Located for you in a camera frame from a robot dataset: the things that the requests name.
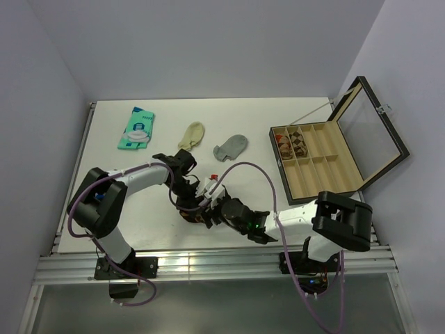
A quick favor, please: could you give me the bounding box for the rolled orange argyle sock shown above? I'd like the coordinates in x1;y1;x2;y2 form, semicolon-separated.
275;134;293;160

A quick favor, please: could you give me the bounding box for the brown argyle sock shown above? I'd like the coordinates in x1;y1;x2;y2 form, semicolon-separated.
179;210;208;224
289;131;308;158

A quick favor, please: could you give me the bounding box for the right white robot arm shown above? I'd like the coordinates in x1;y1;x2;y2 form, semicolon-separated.
202;187;373;271

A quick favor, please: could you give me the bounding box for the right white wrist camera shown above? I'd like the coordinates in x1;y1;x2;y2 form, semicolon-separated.
205;184;226;209

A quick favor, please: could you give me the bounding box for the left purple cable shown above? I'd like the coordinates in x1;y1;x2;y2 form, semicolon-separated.
67;162;218;307

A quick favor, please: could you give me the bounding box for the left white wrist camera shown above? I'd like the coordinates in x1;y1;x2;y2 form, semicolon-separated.
195;178;217;197

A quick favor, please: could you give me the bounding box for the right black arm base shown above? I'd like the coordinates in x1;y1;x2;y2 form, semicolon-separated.
289;237;341;295

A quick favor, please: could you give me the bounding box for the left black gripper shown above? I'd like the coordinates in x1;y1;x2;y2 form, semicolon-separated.
167;177;205;218

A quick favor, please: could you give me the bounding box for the cream ankle sock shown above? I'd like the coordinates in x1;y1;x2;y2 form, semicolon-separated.
177;122;205;151

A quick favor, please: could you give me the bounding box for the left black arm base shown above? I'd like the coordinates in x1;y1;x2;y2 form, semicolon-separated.
94;250;160;300

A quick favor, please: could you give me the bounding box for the rolled brown argyle sock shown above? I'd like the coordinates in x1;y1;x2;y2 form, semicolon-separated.
289;131;308;158

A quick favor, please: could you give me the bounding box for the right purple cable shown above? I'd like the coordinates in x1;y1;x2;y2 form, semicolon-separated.
208;161;346;334

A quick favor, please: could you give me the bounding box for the grey ankle sock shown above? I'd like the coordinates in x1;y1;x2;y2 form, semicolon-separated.
213;134;248;162

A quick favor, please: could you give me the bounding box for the black compartment storage box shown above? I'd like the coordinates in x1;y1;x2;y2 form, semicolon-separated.
269;76;410;205

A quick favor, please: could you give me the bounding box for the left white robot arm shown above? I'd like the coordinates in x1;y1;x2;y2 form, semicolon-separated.
67;149;207;278

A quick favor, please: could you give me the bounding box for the purple cable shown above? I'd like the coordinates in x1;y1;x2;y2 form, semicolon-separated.
67;162;218;307
208;161;346;334

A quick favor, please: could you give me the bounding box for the teal patterned sock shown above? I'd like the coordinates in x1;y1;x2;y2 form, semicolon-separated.
117;107;155;150

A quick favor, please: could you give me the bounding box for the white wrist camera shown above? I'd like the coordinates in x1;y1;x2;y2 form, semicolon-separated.
205;184;226;209
195;178;217;197

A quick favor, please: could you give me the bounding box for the aluminium frame rail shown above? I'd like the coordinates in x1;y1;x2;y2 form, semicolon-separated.
32;246;398;285

